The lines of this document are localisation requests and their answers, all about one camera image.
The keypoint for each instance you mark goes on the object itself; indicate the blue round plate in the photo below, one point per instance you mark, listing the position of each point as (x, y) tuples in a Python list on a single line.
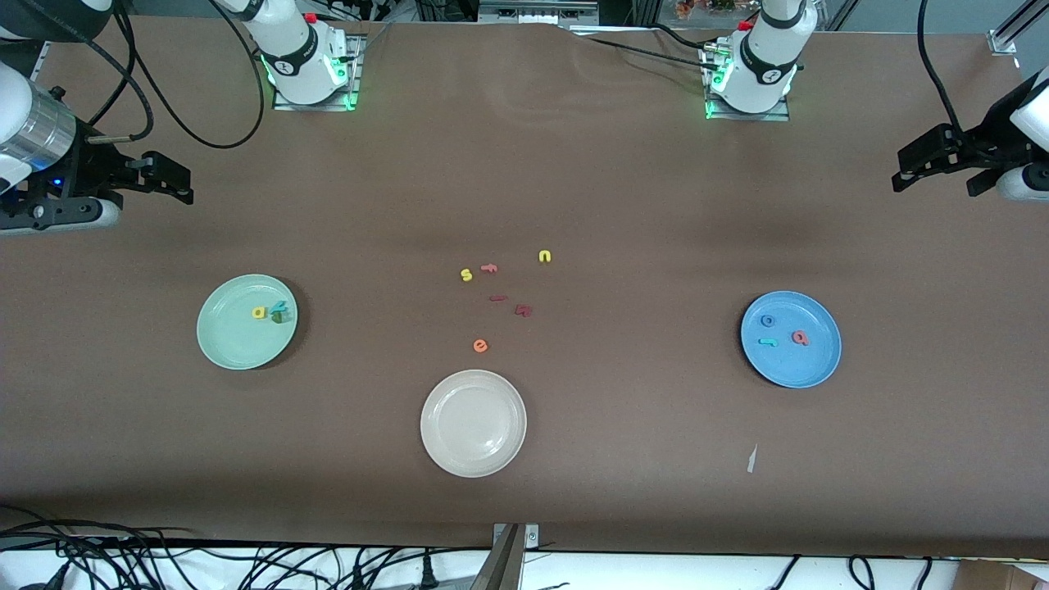
[(791, 365)]

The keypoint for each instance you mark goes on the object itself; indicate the grey angled metal strut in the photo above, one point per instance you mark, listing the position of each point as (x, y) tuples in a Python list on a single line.
[(501, 569)]

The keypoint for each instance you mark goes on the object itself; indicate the light green round plate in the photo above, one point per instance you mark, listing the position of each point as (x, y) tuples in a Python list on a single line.
[(229, 340)]

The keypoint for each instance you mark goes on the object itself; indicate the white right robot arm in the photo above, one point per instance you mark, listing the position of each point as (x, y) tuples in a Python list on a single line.
[(299, 57)]

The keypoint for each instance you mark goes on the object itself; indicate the salmon foam letter b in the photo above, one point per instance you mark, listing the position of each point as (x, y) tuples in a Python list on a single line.
[(800, 337)]

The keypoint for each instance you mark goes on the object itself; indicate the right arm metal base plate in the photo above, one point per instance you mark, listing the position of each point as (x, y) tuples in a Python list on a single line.
[(356, 65)]

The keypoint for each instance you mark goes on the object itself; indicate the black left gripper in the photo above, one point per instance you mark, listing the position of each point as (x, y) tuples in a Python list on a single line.
[(986, 148)]

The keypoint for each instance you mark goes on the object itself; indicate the beige round plate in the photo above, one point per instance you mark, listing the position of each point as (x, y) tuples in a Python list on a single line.
[(474, 423)]

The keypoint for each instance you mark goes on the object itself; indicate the small metal edge bracket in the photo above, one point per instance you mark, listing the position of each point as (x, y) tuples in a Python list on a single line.
[(531, 537)]

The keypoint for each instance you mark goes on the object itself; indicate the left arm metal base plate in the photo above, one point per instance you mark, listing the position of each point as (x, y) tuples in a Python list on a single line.
[(754, 117)]

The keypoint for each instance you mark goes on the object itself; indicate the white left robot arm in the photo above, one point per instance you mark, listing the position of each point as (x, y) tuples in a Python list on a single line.
[(766, 65)]

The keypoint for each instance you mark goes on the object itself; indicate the aluminium table frame rail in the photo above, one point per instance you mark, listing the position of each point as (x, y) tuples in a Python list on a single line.
[(1004, 41)]

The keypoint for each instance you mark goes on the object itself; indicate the brown cardboard box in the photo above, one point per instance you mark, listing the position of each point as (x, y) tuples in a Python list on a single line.
[(1000, 578)]

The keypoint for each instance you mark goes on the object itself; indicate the grey metal equipment box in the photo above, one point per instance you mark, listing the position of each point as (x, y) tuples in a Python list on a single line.
[(537, 10)]

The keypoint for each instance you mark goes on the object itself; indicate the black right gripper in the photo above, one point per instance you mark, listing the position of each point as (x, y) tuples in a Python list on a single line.
[(88, 170)]

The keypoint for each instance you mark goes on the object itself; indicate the orange plastic objects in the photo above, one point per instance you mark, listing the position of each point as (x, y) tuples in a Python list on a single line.
[(705, 6)]

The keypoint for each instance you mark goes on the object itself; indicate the white paper scrap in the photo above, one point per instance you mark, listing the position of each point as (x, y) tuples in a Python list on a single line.
[(751, 459)]

